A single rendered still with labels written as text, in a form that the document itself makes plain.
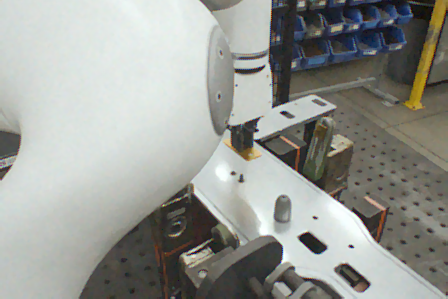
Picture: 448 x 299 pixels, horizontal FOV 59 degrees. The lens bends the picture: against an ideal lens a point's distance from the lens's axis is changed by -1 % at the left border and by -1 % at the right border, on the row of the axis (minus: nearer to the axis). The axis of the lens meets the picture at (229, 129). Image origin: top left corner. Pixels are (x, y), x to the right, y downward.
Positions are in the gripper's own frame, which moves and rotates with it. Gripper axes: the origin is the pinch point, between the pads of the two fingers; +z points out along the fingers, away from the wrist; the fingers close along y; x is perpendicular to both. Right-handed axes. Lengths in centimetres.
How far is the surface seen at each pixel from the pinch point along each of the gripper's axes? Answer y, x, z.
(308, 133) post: 35.8, 15.4, 19.8
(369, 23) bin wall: 193, 113, 38
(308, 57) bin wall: 146, 121, 55
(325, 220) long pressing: 5.6, -18.1, 10.4
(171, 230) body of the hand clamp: -17.8, -2.7, 12.0
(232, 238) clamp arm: -16.1, -19.4, 0.6
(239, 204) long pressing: -4.7, -5.7, 10.4
